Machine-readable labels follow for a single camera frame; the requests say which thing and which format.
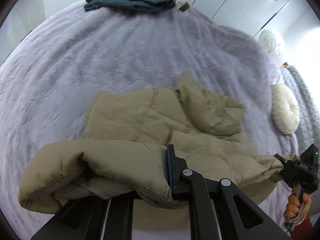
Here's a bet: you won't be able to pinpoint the beige puffer jacket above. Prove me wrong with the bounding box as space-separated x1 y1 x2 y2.
18 70 285 224

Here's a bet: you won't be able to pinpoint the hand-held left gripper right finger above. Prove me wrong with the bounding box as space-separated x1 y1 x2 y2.
166 144 292 240

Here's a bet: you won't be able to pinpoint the round cream cushion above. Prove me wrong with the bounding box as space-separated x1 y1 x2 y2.
271 84 300 135

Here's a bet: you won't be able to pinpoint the person's right hand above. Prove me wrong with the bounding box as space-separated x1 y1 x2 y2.
283 186 312 222

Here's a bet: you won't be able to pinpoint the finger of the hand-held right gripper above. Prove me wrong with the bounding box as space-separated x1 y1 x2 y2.
274 153 286 167

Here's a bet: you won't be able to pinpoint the white wardrobe doors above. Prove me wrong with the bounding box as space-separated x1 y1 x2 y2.
172 0 315 38

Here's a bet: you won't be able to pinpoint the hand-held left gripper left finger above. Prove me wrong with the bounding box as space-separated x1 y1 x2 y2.
31 192 135 240

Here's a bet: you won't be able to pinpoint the folded blue jeans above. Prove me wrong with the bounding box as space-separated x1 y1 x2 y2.
84 0 177 13

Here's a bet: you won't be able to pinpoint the grey quilted headboard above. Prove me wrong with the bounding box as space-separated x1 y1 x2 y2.
282 65 320 160

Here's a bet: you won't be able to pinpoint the white fan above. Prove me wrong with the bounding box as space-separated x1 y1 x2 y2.
258 29 285 57

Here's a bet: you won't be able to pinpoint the person's right forearm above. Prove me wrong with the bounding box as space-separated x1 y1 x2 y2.
287 215 313 240

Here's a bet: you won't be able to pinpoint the purple fluffy bed blanket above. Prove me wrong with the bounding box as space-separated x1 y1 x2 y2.
0 0 300 240

